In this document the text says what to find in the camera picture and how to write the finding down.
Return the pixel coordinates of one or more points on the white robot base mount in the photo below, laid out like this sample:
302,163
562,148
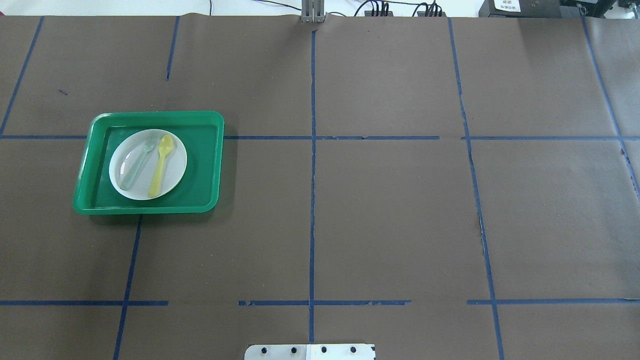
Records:
331,351

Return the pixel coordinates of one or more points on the black equipment box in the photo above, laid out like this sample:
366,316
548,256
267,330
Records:
547,9

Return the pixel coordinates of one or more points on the green plastic tray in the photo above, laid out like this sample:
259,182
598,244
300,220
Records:
202,134

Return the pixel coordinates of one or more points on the pale green plastic fork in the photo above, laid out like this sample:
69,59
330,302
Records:
133,162

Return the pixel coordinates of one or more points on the white round plate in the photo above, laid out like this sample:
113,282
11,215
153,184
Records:
174,169

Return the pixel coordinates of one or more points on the yellow plastic spoon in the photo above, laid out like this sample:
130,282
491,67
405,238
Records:
165,147

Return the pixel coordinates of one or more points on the grey aluminium post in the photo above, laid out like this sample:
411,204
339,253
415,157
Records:
313,11

